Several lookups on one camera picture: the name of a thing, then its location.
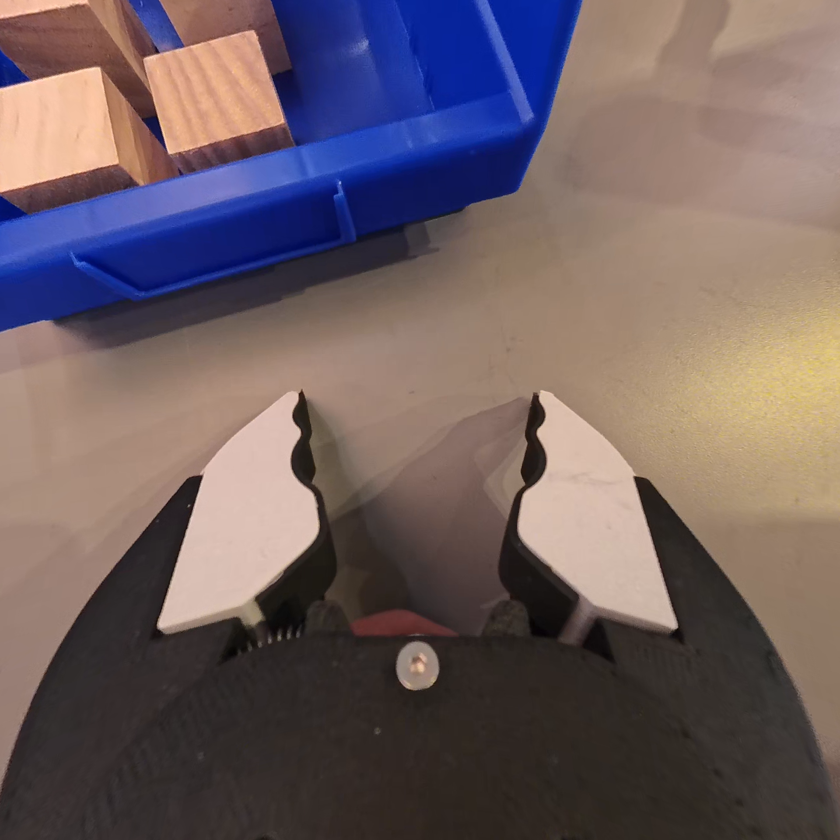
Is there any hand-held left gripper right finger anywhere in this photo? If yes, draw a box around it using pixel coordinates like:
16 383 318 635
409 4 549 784
497 390 679 649

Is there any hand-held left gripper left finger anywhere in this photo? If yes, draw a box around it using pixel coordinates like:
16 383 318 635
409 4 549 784
156 390 338 647

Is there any wooden cube block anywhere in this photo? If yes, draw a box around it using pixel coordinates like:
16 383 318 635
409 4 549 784
0 0 158 119
143 29 295 175
0 66 179 214
157 0 293 76

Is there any blue plastic bin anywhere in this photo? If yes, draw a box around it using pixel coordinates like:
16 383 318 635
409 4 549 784
0 0 582 332

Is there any grey desk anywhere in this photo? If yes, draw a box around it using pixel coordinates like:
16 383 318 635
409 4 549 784
0 0 840 782

